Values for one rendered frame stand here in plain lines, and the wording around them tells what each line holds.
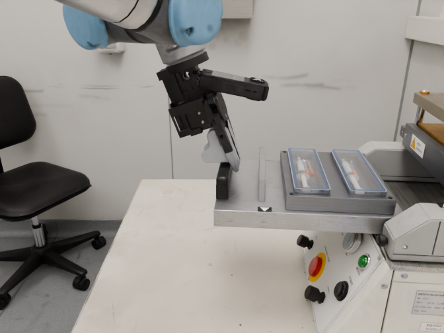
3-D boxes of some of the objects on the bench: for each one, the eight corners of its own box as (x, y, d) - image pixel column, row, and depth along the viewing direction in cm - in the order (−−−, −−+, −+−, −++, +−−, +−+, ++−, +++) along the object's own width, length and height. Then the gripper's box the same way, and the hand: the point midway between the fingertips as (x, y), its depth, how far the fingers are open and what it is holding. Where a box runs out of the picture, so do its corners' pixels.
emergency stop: (313, 269, 79) (324, 255, 78) (316, 282, 76) (327, 267, 74) (306, 266, 79) (316, 252, 78) (308, 279, 76) (319, 263, 74)
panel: (301, 239, 92) (344, 175, 85) (318, 341, 64) (384, 258, 57) (293, 236, 92) (335, 171, 85) (308, 336, 64) (372, 253, 57)
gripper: (164, 65, 69) (207, 170, 76) (150, 74, 60) (200, 191, 67) (209, 48, 67) (249, 158, 74) (202, 55, 58) (247, 178, 66)
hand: (238, 163), depth 70 cm, fingers closed, pressing on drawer
